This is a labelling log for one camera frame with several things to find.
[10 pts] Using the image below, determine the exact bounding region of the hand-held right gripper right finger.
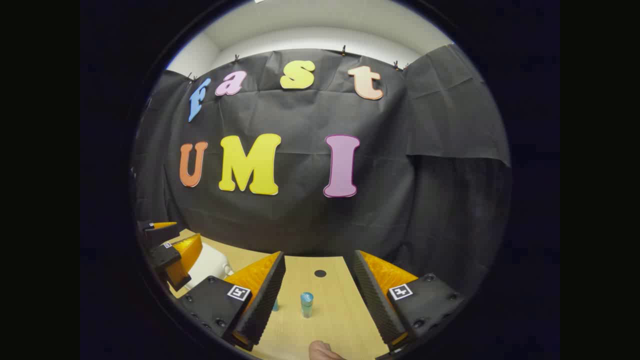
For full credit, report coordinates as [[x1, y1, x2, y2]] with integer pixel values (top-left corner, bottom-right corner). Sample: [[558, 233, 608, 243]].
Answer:
[[352, 250, 466, 351]]

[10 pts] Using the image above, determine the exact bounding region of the black backdrop cloth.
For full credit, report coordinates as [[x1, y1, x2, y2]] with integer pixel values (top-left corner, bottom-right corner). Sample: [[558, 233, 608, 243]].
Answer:
[[131, 44, 512, 301]]

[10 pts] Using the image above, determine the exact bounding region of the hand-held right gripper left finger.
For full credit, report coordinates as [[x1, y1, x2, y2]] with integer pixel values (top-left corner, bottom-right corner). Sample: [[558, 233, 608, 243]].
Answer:
[[177, 251, 287, 351]]

